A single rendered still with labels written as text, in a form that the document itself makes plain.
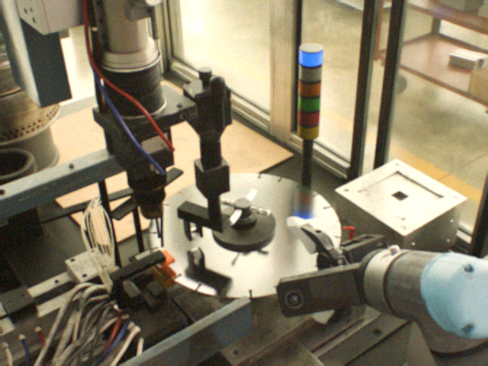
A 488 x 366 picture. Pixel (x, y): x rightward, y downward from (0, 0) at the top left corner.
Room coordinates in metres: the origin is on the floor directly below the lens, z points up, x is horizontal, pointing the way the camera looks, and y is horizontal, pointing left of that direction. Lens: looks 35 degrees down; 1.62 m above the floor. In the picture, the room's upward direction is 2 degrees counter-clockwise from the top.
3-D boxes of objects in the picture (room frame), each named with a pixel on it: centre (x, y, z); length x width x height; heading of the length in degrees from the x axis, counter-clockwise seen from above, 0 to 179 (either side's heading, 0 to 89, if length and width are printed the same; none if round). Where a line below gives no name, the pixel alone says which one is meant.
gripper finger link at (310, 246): (0.66, -0.10, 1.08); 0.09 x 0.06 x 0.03; 25
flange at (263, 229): (0.82, 0.00, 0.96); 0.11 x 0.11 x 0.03
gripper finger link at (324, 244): (0.61, -0.10, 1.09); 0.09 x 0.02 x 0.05; 25
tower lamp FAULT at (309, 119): (1.09, -0.14, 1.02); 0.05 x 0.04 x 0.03; 36
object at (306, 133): (1.09, -0.14, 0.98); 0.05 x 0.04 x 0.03; 36
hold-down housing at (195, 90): (0.76, 0.05, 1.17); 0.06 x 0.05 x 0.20; 117
